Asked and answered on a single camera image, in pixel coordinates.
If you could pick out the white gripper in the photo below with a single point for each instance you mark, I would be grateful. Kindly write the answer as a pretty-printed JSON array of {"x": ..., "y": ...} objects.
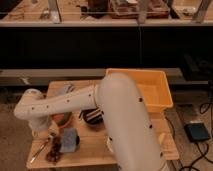
[{"x": 54, "y": 128}]

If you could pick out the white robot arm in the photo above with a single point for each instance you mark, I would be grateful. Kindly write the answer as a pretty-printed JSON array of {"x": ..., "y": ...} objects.
[{"x": 130, "y": 130}]

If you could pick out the yellow banana toy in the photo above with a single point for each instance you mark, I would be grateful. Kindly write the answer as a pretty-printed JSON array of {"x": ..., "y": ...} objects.
[{"x": 161, "y": 138}]

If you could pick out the black foot pedal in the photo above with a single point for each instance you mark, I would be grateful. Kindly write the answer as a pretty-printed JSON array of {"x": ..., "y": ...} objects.
[{"x": 196, "y": 132}]

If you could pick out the yellow plastic tray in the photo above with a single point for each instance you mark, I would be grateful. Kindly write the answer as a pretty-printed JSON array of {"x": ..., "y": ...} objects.
[{"x": 153, "y": 86}]

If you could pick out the white spatula black handle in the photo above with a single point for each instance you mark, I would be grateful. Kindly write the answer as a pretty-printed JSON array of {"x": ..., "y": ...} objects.
[{"x": 81, "y": 114}]

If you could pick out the blue sponge block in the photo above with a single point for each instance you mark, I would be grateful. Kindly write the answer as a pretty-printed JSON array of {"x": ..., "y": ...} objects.
[{"x": 69, "y": 140}]

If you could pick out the black striped bowl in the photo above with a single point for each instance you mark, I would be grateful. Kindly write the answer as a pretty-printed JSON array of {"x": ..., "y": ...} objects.
[{"x": 92, "y": 116}]

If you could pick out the wooden shelf rack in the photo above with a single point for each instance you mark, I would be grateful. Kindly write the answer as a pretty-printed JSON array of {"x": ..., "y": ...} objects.
[{"x": 106, "y": 12}]

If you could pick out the orange bowl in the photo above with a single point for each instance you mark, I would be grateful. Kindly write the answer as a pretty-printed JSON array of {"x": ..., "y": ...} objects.
[{"x": 62, "y": 119}]

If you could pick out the dark red grape bunch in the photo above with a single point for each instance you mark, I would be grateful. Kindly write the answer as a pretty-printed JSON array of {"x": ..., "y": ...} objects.
[{"x": 54, "y": 154}]

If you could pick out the grey folded cloth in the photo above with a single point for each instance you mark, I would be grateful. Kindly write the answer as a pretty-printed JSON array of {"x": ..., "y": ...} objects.
[{"x": 64, "y": 89}]

